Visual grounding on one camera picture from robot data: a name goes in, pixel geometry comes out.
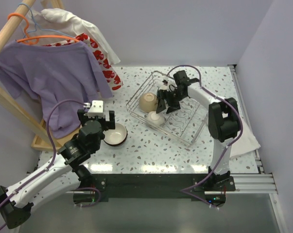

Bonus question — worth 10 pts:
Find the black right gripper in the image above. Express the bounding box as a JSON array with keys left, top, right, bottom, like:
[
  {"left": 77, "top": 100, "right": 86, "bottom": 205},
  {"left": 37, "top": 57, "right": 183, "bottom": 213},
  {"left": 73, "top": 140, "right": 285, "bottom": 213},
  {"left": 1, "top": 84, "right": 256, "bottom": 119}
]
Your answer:
[{"left": 156, "top": 89, "right": 187, "bottom": 115}]

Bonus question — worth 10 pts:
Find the small white bowl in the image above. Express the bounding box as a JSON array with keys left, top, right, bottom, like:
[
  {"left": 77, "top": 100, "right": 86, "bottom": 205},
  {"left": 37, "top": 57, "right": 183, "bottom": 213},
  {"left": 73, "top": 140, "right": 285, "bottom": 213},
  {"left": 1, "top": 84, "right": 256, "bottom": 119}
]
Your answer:
[{"left": 146, "top": 111, "right": 165, "bottom": 126}]

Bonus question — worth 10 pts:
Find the beige ceramic bowl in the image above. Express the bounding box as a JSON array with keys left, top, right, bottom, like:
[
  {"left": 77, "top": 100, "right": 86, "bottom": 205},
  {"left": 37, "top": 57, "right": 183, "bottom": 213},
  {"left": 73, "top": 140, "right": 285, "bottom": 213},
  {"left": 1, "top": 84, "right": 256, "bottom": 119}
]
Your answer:
[{"left": 139, "top": 93, "right": 157, "bottom": 113}]

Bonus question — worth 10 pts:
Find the teal white patterned bowl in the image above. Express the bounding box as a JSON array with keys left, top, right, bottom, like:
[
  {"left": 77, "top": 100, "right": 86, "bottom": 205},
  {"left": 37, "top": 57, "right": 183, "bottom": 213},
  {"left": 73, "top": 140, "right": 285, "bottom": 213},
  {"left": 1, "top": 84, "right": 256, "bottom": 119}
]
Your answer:
[{"left": 159, "top": 85, "right": 170, "bottom": 91}]

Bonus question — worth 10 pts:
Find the dark teal glazed bowl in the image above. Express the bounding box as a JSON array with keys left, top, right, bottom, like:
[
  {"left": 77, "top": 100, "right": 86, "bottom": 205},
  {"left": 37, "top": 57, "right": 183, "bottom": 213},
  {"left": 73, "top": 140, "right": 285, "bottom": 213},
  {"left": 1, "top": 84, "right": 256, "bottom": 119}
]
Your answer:
[{"left": 104, "top": 123, "right": 128, "bottom": 147}]

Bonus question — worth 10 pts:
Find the metal wire dish rack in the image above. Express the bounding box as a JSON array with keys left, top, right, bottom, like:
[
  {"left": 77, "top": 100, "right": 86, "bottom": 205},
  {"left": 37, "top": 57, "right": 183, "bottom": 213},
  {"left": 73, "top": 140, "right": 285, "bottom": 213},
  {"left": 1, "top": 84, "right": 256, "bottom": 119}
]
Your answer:
[{"left": 126, "top": 71, "right": 208, "bottom": 147}]

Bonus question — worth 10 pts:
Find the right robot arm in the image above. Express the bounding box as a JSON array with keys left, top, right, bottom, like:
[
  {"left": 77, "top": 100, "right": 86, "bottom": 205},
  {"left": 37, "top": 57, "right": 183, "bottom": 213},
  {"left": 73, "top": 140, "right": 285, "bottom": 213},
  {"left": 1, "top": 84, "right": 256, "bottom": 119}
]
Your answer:
[{"left": 156, "top": 70, "right": 243, "bottom": 191}]

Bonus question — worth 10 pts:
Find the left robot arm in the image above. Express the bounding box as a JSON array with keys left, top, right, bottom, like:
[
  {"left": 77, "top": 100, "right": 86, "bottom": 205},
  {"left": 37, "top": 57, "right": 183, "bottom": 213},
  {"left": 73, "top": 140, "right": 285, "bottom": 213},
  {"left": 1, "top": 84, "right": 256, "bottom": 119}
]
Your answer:
[{"left": 0, "top": 109, "right": 115, "bottom": 229}]

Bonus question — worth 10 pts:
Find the wooden clothes rack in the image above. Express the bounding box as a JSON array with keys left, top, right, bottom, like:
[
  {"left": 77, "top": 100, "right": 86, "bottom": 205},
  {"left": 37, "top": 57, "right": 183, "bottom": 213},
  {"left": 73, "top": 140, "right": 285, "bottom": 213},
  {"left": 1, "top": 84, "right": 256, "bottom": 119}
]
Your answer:
[{"left": 0, "top": 0, "right": 91, "bottom": 155}]

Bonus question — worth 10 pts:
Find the red floral white cloth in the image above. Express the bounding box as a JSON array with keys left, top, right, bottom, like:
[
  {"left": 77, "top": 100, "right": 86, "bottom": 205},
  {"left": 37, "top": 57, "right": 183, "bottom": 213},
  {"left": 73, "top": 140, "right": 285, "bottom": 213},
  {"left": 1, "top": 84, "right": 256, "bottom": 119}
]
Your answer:
[{"left": 45, "top": 33, "right": 122, "bottom": 98}]

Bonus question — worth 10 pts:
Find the purple t-shirt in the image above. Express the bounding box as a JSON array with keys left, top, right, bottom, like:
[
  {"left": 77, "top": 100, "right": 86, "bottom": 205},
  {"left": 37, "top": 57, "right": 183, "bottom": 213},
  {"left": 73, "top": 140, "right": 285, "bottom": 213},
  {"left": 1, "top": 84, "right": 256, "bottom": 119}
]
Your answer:
[{"left": 0, "top": 40, "right": 113, "bottom": 133}]

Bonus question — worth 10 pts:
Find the folded white towel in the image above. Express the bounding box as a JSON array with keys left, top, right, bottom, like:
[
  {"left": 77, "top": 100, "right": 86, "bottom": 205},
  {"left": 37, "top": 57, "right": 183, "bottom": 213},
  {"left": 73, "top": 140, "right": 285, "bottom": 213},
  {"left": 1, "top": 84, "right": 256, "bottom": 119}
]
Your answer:
[{"left": 230, "top": 117, "right": 261, "bottom": 160}]

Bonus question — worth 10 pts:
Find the orange clothes hanger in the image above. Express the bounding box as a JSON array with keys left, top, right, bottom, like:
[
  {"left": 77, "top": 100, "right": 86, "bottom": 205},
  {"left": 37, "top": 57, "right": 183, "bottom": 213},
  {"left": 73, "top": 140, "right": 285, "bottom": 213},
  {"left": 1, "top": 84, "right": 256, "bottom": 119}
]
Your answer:
[{"left": 7, "top": 13, "right": 79, "bottom": 44}]

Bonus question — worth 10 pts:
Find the white cloth garment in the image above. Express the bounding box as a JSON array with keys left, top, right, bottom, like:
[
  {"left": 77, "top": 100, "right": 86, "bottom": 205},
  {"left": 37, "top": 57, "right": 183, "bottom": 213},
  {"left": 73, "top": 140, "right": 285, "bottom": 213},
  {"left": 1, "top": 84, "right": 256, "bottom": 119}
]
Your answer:
[{"left": 33, "top": 8, "right": 121, "bottom": 65}]

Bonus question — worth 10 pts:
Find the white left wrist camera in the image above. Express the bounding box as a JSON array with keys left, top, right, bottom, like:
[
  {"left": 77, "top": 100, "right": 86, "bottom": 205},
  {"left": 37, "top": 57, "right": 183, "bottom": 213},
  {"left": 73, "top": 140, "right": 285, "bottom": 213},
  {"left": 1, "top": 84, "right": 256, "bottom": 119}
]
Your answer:
[{"left": 84, "top": 100, "right": 104, "bottom": 118}]

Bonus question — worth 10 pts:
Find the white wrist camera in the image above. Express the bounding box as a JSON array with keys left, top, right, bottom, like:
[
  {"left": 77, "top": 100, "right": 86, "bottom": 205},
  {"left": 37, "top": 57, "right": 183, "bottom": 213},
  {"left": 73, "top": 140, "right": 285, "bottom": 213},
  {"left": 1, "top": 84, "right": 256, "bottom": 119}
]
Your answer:
[
  {"left": 84, "top": 100, "right": 104, "bottom": 118},
  {"left": 161, "top": 79, "right": 175, "bottom": 91}
]

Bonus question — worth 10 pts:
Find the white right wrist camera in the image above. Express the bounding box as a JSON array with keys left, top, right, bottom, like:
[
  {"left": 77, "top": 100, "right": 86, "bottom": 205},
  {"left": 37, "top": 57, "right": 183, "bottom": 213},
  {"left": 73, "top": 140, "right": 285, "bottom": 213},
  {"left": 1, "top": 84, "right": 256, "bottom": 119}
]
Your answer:
[{"left": 161, "top": 79, "right": 175, "bottom": 91}]

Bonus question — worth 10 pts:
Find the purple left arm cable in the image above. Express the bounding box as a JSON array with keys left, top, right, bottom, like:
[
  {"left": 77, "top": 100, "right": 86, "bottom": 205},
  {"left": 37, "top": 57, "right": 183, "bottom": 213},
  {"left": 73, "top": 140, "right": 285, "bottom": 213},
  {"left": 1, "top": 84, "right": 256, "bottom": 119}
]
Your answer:
[{"left": 0, "top": 99, "right": 91, "bottom": 230}]

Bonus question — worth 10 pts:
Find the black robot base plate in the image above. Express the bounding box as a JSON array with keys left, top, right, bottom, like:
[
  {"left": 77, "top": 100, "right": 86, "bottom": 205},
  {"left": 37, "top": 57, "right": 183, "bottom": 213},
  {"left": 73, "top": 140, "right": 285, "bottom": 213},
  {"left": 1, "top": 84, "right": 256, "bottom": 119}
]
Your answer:
[{"left": 73, "top": 173, "right": 236, "bottom": 206}]

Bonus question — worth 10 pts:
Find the aluminium frame rail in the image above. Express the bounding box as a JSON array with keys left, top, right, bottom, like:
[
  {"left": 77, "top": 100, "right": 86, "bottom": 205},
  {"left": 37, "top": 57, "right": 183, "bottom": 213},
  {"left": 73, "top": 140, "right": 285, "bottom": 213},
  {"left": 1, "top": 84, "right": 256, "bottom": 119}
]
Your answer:
[{"left": 233, "top": 174, "right": 277, "bottom": 194}]

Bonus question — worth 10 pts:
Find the blue wire hanger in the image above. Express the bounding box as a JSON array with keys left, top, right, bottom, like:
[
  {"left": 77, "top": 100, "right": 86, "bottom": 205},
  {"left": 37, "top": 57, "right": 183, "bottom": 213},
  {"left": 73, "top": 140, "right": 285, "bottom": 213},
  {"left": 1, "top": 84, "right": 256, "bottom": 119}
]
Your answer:
[{"left": 18, "top": 3, "right": 70, "bottom": 37}]

